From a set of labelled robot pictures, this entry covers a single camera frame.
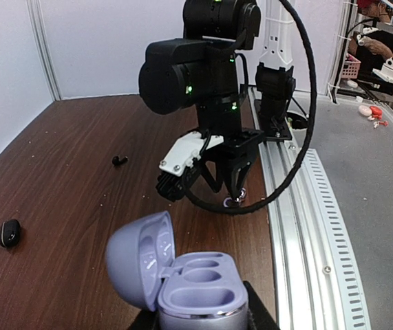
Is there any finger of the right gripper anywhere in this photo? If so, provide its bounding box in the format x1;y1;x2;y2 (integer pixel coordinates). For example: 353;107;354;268
200;159;223;193
223;159;254;198

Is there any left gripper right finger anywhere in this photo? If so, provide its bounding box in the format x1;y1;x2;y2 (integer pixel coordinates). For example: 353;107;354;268
243;281;280;330

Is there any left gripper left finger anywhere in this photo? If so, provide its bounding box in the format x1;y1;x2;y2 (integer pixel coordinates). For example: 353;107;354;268
127;310;160;330

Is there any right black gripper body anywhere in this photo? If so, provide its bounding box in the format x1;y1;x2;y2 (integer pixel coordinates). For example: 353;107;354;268
201;129;265;164

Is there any purple earbud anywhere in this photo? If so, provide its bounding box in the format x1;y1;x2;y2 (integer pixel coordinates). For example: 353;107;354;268
223;188;246;208

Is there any purple earbud charging case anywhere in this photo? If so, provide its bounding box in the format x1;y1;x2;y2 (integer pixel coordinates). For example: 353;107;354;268
105;211;248;329

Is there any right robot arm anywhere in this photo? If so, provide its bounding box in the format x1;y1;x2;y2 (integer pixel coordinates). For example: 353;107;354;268
138;1;296;202

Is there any red and pink earbud case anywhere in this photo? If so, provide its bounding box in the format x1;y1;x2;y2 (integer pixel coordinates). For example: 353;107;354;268
358;104;389;129

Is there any black earbud charging case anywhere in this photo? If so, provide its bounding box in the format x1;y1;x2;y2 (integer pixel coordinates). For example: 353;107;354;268
0;219;21;248

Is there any pink basket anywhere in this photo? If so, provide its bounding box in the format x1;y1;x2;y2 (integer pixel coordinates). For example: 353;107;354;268
341;53;361;79

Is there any person in background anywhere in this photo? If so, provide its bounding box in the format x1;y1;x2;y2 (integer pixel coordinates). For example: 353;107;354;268
348;1;393;74

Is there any right black cable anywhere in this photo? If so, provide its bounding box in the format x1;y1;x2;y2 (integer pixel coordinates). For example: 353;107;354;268
182;0;318;216

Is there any left aluminium post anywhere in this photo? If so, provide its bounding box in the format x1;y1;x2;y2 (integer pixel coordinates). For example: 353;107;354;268
26;0;62;101

